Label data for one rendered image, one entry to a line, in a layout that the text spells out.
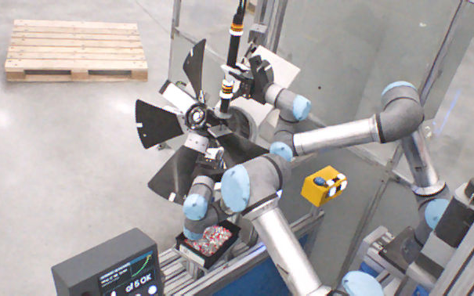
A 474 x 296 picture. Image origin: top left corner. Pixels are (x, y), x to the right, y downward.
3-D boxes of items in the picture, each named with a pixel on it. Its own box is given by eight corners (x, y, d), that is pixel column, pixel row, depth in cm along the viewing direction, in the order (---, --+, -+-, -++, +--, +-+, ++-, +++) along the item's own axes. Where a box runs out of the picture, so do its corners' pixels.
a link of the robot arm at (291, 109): (297, 126, 162) (303, 105, 157) (271, 112, 166) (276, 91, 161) (309, 118, 167) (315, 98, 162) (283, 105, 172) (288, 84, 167)
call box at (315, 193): (323, 183, 210) (329, 164, 204) (341, 196, 205) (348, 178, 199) (299, 196, 201) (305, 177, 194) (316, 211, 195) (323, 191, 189)
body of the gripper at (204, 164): (199, 152, 174) (190, 172, 165) (222, 156, 173) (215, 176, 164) (199, 169, 179) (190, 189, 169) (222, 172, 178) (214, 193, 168)
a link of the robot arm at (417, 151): (422, 228, 174) (378, 105, 150) (418, 201, 186) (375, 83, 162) (457, 222, 170) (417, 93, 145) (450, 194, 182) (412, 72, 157)
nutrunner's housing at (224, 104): (218, 115, 189) (236, 2, 163) (228, 117, 189) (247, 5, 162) (215, 120, 186) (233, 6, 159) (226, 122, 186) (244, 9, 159)
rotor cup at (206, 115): (205, 106, 206) (189, 95, 195) (232, 113, 199) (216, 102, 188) (193, 137, 205) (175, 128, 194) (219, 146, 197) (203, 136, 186)
